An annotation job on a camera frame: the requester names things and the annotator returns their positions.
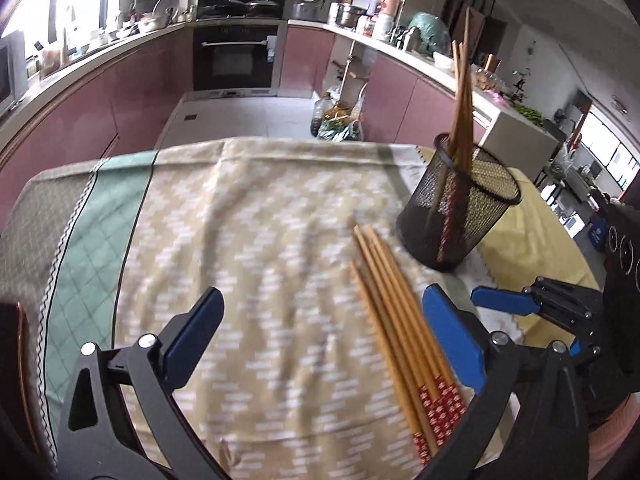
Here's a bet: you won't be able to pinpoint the white microwave oven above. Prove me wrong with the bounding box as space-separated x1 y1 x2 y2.
0 30 28 116

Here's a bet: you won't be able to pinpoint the pink sleeve forearm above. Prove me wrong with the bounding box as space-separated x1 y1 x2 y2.
588 394 639 479

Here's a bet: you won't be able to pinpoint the black mesh utensil cup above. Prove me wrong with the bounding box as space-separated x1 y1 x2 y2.
396 133 522 272

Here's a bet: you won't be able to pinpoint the white rice cooker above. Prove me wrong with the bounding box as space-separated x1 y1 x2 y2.
292 0 322 22

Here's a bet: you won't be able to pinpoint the patterned beige green tablecloth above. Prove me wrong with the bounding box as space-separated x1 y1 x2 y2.
1 138 465 479

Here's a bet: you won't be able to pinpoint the bag of vegetables on floor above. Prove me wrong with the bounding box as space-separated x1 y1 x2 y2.
310 92 364 143

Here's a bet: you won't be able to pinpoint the black built-in oven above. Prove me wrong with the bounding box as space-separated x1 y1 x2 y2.
193 24 279 92

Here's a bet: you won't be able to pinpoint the pink left base cabinets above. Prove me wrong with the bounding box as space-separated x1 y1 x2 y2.
1 25 193 219

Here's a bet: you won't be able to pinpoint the bamboo chopstick red end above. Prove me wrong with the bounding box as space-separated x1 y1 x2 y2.
437 41 470 263
349 262 432 465
449 8 473 259
364 226 466 426
436 41 465 221
359 226 458 446
354 226 444 455

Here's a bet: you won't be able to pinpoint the steel stock pot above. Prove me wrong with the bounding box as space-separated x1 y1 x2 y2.
334 3 367 29

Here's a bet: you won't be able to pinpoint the yellow cloth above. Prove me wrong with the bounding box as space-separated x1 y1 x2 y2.
396 168 600 348

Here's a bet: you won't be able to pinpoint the black wok with lid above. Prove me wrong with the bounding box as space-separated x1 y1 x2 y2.
228 0 281 15

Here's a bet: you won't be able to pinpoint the round steel pot lid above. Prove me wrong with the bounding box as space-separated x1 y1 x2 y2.
152 0 179 23

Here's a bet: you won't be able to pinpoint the pink right base cabinets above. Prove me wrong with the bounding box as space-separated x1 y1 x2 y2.
278 24 490 149

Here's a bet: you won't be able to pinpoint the pink thermos jug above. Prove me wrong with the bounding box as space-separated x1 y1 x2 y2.
372 0 402 42

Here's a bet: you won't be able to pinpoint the green herbs on counter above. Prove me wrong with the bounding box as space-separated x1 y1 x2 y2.
512 104 544 128

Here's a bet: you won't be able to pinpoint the green wrapped bundle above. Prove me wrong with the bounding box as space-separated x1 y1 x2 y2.
409 12 451 56

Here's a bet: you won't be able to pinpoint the pink base cabinets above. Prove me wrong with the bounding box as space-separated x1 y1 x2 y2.
278 24 490 149
1 25 193 219

